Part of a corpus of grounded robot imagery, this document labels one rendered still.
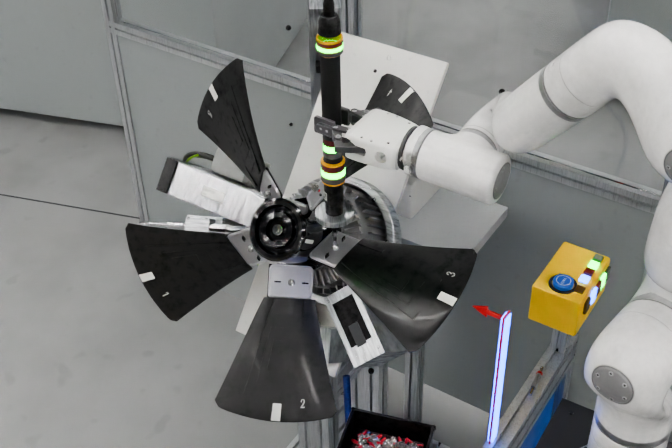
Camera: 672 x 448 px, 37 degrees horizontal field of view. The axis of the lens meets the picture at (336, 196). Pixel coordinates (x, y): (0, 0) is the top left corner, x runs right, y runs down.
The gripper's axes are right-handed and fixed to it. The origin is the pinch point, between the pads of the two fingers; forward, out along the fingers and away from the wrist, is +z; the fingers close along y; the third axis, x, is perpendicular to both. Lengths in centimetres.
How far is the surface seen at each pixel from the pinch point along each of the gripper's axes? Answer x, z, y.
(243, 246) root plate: -33.1, 17.8, -4.7
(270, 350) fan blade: -43.4, 3.4, -16.5
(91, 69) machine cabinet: -118, 203, 126
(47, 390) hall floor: -149, 115, 9
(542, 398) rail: -63, -39, 17
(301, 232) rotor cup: -23.2, 3.8, -4.7
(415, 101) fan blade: -4.0, -6.1, 18.2
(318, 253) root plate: -28.3, 1.3, -3.0
